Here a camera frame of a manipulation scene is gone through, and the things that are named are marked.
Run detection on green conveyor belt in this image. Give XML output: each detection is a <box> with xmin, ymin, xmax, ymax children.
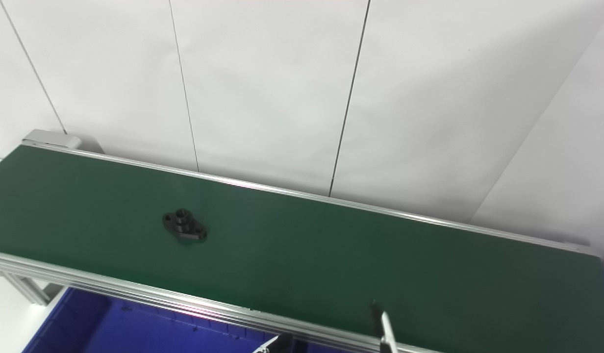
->
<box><xmin>0</xmin><ymin>129</ymin><xmax>604</xmax><ymax>353</ymax></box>
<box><xmin>0</xmin><ymin>145</ymin><xmax>604</xmax><ymax>353</ymax></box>

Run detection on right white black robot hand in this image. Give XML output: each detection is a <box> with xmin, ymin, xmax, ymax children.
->
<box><xmin>370</xmin><ymin>300</ymin><xmax>399</xmax><ymax>353</ymax></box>

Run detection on aluminium conveyor leg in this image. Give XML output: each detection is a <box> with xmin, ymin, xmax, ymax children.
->
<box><xmin>0</xmin><ymin>269</ymin><xmax>53</xmax><ymax>307</ymax></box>

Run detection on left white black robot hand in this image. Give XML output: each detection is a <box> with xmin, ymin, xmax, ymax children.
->
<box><xmin>253</xmin><ymin>334</ymin><xmax>293</xmax><ymax>353</ymax></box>

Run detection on black flanged machine part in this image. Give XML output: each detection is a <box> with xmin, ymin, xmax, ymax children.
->
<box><xmin>162</xmin><ymin>208</ymin><xmax>208</xmax><ymax>242</ymax></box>

